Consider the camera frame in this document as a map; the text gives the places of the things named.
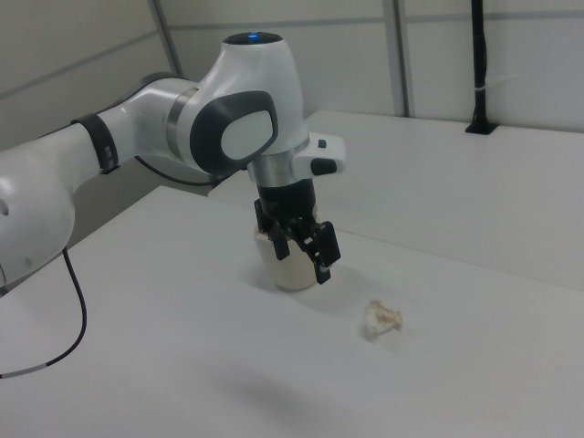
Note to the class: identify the small cream bin with lid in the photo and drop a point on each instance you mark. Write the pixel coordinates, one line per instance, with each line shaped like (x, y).
(292, 274)

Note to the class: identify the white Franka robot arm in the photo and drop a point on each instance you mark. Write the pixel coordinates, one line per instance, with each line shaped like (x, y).
(255, 68)

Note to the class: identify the black pole with clamp base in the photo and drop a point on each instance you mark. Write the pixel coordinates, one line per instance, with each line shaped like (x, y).
(479, 68)

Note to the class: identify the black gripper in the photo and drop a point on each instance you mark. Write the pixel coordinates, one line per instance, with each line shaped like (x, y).
(285, 201)

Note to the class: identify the grey partition post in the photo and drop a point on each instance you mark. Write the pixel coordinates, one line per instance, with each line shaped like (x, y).
(400, 59)

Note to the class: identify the paper trash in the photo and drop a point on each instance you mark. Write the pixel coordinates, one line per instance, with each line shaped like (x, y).
(381, 319)

